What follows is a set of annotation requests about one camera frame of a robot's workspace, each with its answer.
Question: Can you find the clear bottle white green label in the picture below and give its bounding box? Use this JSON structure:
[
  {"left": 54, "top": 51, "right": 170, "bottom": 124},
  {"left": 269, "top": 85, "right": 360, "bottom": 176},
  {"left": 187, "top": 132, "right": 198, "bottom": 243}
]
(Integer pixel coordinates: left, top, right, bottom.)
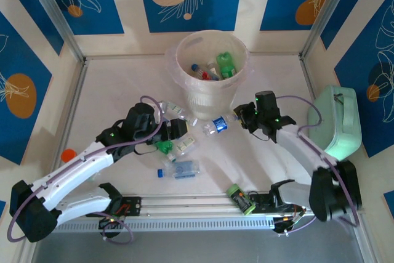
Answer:
[{"left": 175, "top": 136, "right": 198, "bottom": 156}]

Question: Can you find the clear bottle rounded green-white label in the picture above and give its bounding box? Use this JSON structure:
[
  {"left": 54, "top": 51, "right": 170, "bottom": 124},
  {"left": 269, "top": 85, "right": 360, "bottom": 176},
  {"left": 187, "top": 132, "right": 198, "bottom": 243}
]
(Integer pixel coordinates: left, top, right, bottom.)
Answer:
[{"left": 158, "top": 100, "right": 199, "bottom": 127}]

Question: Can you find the clear bottle blue label blue cap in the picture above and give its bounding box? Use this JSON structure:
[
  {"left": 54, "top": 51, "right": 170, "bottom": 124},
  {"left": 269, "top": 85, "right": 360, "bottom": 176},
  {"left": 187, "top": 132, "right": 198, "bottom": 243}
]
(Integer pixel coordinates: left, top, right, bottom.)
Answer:
[{"left": 201, "top": 113, "right": 240, "bottom": 137}]

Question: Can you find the square clear bottle cream label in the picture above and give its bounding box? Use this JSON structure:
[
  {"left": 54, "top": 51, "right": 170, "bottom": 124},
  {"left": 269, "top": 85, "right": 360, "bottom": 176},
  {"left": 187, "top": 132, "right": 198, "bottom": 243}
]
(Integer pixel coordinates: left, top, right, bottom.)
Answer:
[{"left": 206, "top": 61, "right": 221, "bottom": 75}]

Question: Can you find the white ribbed plastic bin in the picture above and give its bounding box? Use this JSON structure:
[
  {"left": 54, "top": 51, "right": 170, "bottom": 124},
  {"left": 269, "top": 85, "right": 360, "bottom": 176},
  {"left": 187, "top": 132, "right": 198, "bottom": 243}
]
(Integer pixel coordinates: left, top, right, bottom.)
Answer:
[{"left": 164, "top": 30, "right": 255, "bottom": 121}]

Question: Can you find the clear bottle pale blue label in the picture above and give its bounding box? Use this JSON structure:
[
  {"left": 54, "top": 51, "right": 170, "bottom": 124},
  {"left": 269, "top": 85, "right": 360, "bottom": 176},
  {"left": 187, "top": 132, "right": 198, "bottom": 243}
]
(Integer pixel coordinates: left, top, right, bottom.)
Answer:
[{"left": 156, "top": 160, "right": 201, "bottom": 180}]

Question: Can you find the orange and white bottle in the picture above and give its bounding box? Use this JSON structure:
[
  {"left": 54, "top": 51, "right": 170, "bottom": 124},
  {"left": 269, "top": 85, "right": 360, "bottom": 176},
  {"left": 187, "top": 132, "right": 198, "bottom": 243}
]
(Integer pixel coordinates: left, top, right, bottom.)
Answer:
[{"left": 60, "top": 148, "right": 78, "bottom": 164}]

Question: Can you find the mint green case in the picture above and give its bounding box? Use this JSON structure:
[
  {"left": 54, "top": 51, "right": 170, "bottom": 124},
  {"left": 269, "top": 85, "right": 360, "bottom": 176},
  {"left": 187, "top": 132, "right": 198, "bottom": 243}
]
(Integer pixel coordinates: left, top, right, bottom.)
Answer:
[{"left": 307, "top": 84, "right": 363, "bottom": 161}]

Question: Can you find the green canister black label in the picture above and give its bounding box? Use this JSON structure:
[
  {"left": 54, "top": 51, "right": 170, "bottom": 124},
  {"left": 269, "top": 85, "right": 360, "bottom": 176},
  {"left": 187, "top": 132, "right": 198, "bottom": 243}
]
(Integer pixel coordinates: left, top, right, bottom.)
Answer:
[{"left": 226, "top": 183, "right": 257, "bottom": 216}]

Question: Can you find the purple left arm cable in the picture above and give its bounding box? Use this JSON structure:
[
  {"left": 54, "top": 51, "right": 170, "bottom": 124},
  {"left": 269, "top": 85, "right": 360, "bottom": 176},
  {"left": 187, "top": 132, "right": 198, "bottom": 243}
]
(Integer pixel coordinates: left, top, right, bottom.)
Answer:
[{"left": 7, "top": 95, "right": 164, "bottom": 244}]

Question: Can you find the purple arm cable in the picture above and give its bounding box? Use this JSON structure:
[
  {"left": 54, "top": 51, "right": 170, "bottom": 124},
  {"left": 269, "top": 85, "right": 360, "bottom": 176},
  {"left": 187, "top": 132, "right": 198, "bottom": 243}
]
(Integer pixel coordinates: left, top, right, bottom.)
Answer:
[
  {"left": 272, "top": 95, "right": 361, "bottom": 237},
  {"left": 7, "top": 95, "right": 164, "bottom": 244}
]

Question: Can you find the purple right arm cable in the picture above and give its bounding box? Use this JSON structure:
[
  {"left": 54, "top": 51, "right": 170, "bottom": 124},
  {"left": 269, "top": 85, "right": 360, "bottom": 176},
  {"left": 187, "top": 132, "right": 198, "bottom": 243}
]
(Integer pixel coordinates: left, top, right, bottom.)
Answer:
[{"left": 272, "top": 95, "right": 361, "bottom": 237}]

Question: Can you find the aluminium table rail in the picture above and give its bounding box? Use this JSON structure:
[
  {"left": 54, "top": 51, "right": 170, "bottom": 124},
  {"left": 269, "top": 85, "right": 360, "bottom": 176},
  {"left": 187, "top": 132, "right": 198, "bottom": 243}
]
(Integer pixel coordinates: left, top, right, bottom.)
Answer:
[{"left": 121, "top": 194, "right": 308, "bottom": 219}]

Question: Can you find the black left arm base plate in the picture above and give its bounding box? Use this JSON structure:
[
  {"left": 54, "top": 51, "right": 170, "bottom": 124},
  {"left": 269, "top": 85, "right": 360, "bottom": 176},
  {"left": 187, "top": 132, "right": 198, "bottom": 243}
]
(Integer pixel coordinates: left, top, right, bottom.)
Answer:
[{"left": 84, "top": 195, "right": 143, "bottom": 218}]

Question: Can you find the grey slotted cable duct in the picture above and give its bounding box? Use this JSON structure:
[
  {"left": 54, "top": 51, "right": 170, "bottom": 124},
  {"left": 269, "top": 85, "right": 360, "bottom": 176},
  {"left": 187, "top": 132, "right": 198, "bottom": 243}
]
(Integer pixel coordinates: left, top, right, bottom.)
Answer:
[{"left": 39, "top": 216, "right": 275, "bottom": 233}]

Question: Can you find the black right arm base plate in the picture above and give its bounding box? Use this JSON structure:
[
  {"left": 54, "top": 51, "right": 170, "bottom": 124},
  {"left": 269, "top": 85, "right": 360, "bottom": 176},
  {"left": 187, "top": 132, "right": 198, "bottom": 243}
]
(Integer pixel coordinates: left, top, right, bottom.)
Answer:
[{"left": 248, "top": 192, "right": 305, "bottom": 216}]

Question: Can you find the aluminium frame post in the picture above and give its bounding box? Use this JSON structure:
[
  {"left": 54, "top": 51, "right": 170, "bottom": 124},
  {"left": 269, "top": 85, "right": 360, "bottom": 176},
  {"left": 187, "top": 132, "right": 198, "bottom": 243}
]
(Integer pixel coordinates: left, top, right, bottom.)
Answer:
[
  {"left": 299, "top": 0, "right": 360, "bottom": 60},
  {"left": 22, "top": 0, "right": 86, "bottom": 63}
]

